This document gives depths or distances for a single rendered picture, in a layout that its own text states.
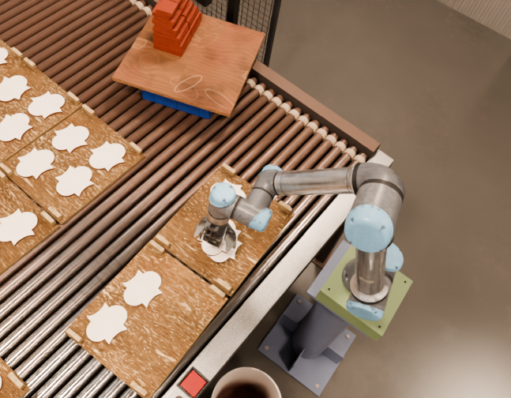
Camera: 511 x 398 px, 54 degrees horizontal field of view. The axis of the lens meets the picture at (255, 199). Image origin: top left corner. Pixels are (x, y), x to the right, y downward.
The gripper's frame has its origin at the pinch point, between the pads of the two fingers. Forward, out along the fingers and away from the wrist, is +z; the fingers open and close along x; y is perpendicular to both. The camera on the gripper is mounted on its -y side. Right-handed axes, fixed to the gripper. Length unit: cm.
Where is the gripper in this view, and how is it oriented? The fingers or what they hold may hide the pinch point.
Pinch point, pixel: (216, 238)
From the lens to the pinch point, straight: 177.7
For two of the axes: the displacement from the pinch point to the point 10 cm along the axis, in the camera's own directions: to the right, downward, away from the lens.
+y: -4.0, 7.6, -5.2
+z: -1.5, 5.0, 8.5
